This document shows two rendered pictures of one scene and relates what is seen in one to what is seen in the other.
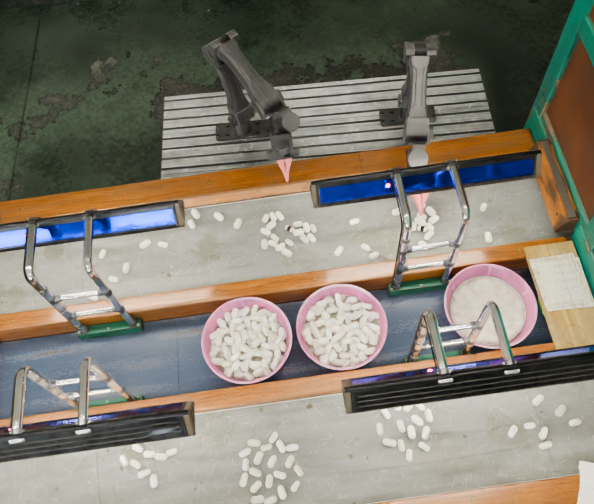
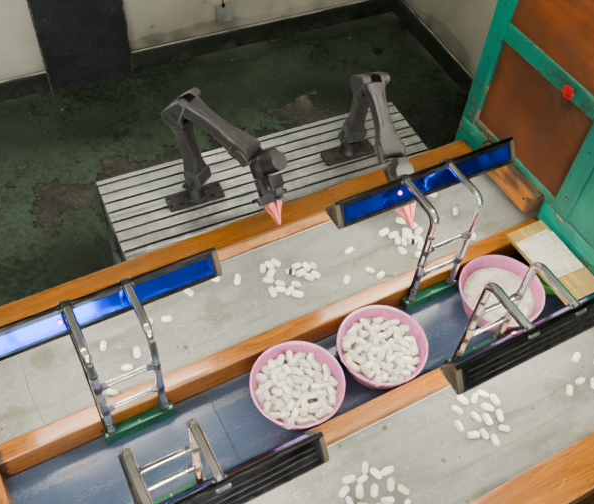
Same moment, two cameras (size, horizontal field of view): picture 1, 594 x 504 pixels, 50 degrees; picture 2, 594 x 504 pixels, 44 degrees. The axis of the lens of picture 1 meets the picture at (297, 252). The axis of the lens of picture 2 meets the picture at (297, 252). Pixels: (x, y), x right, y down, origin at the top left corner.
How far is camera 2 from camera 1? 0.73 m
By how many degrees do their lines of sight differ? 20
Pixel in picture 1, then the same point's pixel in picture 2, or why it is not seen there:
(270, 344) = (320, 382)
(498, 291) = (500, 278)
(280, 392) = (353, 422)
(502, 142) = (446, 154)
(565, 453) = not seen: outside the picture
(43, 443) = not seen: outside the picture
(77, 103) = not seen: outside the picture
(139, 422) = (278, 459)
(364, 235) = (363, 260)
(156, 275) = (172, 351)
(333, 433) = (418, 445)
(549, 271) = (536, 248)
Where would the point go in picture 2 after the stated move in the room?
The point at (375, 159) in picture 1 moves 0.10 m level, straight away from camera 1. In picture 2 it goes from (344, 191) to (336, 170)
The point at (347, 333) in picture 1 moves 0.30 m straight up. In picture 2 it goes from (387, 351) to (405, 293)
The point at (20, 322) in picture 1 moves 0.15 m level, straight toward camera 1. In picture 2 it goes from (37, 441) to (92, 457)
